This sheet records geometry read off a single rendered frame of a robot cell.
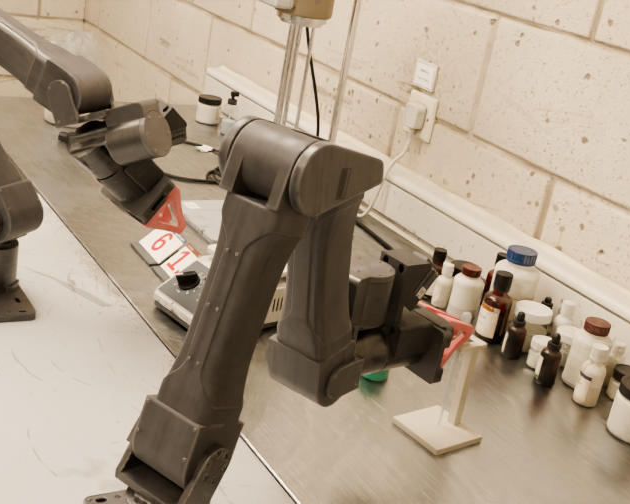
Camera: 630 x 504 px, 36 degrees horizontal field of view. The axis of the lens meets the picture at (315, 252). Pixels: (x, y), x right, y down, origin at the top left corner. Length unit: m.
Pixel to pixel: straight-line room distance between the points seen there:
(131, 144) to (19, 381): 0.31
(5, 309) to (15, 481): 0.37
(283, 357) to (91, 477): 0.24
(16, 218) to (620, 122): 0.90
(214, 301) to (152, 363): 0.45
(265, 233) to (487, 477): 0.49
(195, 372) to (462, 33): 1.15
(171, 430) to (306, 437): 0.33
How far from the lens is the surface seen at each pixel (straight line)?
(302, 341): 0.95
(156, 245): 1.60
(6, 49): 1.29
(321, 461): 1.12
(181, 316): 1.36
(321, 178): 0.81
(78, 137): 1.25
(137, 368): 1.25
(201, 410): 0.84
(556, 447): 1.29
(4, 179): 1.35
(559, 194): 1.66
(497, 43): 1.78
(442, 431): 1.23
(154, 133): 1.20
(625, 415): 1.34
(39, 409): 1.15
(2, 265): 1.38
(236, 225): 0.82
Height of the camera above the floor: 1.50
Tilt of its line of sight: 20 degrees down
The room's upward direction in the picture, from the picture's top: 11 degrees clockwise
